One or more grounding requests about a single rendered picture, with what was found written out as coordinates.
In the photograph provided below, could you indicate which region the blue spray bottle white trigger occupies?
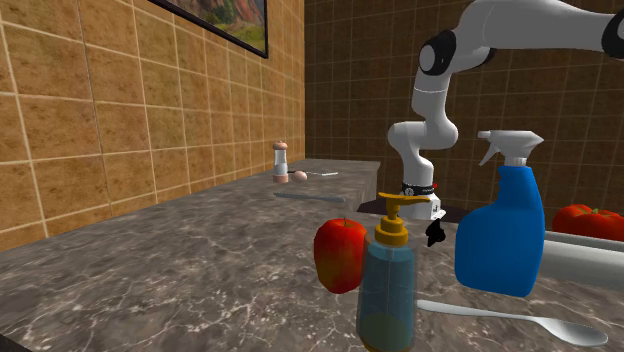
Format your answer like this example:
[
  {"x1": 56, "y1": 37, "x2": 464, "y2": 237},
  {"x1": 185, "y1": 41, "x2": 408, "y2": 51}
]
[{"x1": 454, "y1": 129, "x2": 546, "y2": 299}]

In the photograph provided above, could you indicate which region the blue soap dispenser yellow pump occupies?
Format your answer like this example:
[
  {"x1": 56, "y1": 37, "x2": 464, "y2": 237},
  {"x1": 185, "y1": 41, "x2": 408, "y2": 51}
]
[{"x1": 355, "y1": 191, "x2": 432, "y2": 352}]

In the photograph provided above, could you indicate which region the red apple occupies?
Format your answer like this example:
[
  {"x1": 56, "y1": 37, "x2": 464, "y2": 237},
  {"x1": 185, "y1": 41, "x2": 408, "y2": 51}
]
[{"x1": 313, "y1": 217, "x2": 369, "y2": 295}]

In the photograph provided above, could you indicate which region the pale flat kitchen tool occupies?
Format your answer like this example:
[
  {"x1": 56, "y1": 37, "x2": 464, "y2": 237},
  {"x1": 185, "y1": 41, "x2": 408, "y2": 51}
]
[{"x1": 287, "y1": 167, "x2": 340, "y2": 178}]

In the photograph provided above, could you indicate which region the red tomato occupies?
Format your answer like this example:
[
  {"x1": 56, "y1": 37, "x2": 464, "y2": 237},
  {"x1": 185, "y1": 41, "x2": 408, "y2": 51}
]
[{"x1": 551, "y1": 203, "x2": 624, "y2": 243}]

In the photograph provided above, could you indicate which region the silver spoon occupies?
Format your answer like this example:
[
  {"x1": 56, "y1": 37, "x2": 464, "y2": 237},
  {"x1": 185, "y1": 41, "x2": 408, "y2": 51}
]
[{"x1": 415, "y1": 298, "x2": 610, "y2": 348}]

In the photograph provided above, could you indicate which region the wooden and clear pepper mill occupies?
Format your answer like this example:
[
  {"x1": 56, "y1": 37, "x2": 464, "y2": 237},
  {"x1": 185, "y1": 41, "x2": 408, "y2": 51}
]
[{"x1": 271, "y1": 140, "x2": 290, "y2": 185}]

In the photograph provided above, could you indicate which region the framed landscape wall picture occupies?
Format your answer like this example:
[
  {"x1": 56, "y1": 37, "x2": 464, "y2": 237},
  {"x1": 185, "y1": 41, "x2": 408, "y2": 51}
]
[{"x1": 147, "y1": 0, "x2": 270, "y2": 60}]

